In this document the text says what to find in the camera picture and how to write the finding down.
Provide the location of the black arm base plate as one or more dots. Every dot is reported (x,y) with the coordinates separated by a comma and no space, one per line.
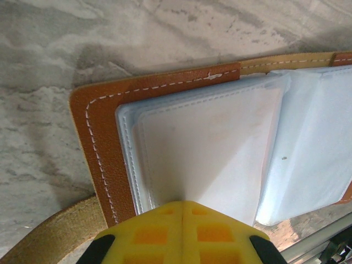
(339,255)

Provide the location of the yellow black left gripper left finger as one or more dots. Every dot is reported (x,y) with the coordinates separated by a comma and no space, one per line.
(154,236)

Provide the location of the brown leather card holder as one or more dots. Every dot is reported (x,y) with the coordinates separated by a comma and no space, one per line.
(104,123)

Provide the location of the aluminium frame rail with slots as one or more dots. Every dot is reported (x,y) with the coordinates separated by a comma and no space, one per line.
(310,247)

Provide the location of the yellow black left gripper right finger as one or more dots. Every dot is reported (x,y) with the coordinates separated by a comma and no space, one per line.
(214,236)

